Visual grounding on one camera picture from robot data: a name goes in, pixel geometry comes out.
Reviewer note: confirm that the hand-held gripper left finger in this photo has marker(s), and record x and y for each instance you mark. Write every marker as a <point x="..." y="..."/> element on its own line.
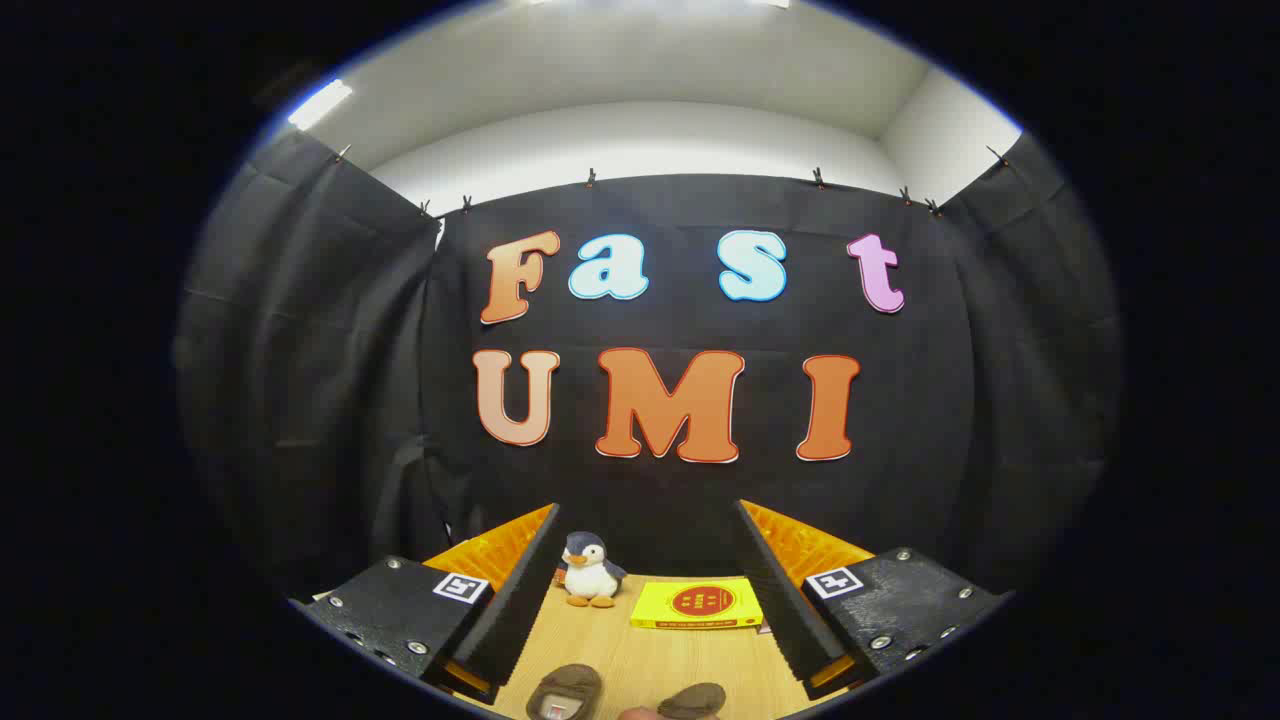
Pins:
<point x="520" y="610"/>

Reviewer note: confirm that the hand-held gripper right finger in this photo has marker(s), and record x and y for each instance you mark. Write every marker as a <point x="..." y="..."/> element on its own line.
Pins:
<point x="775" y="600"/>

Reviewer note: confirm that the brown suede shoe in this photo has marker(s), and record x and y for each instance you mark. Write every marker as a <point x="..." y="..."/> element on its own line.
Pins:
<point x="575" y="680"/>
<point x="695" y="698"/>

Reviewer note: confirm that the penguin plush toy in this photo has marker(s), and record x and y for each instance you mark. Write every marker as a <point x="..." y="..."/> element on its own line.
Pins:
<point x="592" y="578"/>

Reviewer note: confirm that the yellow book with red circle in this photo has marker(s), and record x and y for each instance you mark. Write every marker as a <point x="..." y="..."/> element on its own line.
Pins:
<point x="695" y="603"/>

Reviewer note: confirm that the row of black cloth clips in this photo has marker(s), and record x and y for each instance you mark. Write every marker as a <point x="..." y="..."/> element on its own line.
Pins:
<point x="591" y="178"/>

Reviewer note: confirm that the ceiling light panel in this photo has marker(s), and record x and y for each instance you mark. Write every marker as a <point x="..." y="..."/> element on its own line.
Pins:
<point x="320" y="104"/>

